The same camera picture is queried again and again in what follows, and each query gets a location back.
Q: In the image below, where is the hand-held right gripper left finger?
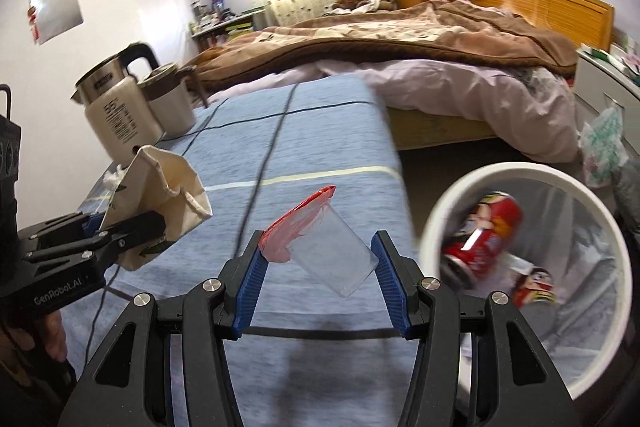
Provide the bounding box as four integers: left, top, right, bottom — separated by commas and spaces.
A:
60, 229, 268, 427

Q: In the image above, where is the tan bed base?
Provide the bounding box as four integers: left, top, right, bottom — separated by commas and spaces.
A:
390, 109, 501, 151

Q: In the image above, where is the cream cloth bag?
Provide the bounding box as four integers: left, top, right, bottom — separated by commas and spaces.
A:
102, 145, 213, 271

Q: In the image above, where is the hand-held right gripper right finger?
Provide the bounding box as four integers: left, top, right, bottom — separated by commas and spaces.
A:
370, 229, 576, 427

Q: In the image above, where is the brown blanket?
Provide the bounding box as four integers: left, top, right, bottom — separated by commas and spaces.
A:
190, 0, 581, 92

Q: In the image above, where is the white mug brown lid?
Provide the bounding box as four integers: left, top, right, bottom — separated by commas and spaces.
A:
136, 62, 211, 140

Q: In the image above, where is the white trash bin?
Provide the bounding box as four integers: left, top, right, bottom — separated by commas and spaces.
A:
419, 162, 628, 400

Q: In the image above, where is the translucent bin liner bag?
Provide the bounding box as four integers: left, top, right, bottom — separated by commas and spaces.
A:
435, 179, 608, 378

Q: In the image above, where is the steel and cream electric kettle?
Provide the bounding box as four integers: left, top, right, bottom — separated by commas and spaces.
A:
70, 43, 166, 162

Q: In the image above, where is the person's left hand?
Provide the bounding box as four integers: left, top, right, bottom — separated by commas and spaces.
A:
0, 307, 69, 365

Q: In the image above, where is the cluttered background desk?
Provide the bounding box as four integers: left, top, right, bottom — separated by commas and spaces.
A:
189, 7, 273, 52

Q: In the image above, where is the silver wall sheet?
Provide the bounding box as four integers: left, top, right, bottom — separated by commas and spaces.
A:
28, 0, 83, 45

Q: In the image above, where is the white nightstand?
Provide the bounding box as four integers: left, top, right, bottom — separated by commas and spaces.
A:
572, 44, 640, 168

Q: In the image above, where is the green printed plastic bag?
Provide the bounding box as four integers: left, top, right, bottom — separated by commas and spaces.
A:
579, 101, 630, 188

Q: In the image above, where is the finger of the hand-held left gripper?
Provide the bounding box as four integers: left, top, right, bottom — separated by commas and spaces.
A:
17, 211, 108, 259
97, 211, 174, 269

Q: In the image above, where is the wooden headboard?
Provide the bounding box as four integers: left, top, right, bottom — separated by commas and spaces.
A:
462, 0, 615, 52

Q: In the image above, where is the blue checked tablecloth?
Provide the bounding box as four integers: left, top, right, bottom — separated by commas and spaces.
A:
55, 74, 416, 427

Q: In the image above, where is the red drink can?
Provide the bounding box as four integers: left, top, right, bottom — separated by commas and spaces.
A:
510, 268, 558, 310
440, 191, 525, 292

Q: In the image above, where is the clear plastic cup red lid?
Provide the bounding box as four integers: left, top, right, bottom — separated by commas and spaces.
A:
260, 184, 381, 299

